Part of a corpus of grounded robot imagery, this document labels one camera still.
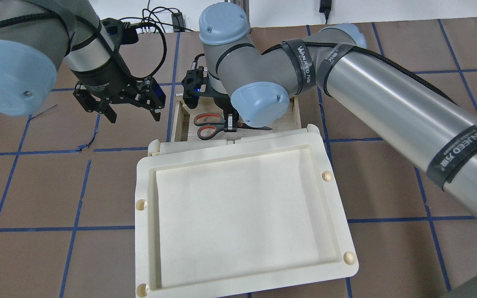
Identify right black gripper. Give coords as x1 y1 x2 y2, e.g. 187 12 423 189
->
210 93 239 132

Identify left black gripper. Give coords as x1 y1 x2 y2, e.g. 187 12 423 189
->
72 62 166 124

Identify orange grey scissors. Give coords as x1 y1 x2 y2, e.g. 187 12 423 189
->
193 113 272 141

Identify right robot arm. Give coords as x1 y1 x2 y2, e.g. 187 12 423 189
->
199 2 477 219

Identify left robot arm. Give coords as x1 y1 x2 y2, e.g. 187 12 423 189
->
0 0 166 124

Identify wooden drawer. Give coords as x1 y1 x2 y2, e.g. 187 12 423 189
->
170 93 302 142

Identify cream plastic storage box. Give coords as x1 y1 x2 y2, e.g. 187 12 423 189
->
146 124 320 157

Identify black power adapter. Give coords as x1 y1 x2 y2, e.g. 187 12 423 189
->
319 0 333 23

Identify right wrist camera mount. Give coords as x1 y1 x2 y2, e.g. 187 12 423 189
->
181 67 210 109

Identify aluminium frame post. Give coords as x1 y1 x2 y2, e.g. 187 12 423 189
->
230 0 249 14

